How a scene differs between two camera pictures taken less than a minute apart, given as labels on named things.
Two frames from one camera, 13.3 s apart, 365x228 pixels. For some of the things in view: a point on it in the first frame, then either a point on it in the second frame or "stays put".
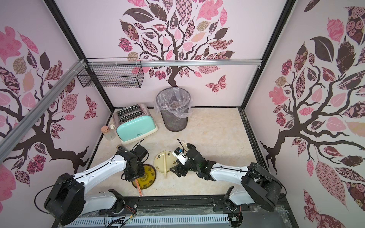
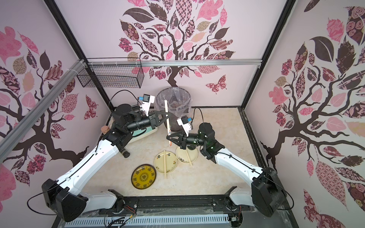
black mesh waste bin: (176, 99) stays put
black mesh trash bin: (174, 103) stays put
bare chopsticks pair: (165, 166) stays put
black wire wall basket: (124, 72) stays put
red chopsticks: (139, 190) to (169, 132)
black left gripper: (130, 177) to (154, 120)
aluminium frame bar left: (14, 136) stays put
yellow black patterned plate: (148, 179) stays put
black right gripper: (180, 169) to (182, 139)
